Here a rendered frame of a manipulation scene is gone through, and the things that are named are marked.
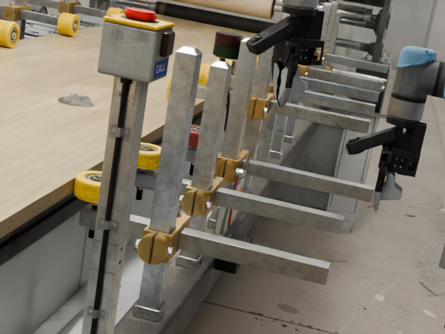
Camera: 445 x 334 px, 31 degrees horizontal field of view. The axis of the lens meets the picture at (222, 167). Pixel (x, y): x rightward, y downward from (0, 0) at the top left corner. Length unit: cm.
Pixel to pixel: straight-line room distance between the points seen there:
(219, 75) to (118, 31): 54
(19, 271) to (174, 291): 30
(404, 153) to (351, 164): 237
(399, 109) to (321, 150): 253
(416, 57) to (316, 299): 178
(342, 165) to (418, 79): 243
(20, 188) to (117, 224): 31
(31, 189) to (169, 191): 22
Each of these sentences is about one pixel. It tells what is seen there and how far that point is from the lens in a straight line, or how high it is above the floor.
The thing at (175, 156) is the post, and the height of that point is 99.
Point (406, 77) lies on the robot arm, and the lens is 173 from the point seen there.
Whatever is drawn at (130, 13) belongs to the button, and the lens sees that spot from 100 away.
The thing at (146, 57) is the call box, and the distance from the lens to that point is 98.
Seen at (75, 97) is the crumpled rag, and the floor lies 91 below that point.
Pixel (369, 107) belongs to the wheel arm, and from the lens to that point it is 227.
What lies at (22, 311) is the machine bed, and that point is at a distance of 142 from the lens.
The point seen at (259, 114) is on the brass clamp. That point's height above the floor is 94.
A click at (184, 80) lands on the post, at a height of 111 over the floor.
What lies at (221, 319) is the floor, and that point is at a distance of 302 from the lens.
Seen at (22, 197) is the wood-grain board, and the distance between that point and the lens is 129.
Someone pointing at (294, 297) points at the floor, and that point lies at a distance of 331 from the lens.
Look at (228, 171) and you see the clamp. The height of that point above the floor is 85.
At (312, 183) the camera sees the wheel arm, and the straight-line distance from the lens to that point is 181.
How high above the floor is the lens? 133
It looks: 16 degrees down
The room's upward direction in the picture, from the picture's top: 10 degrees clockwise
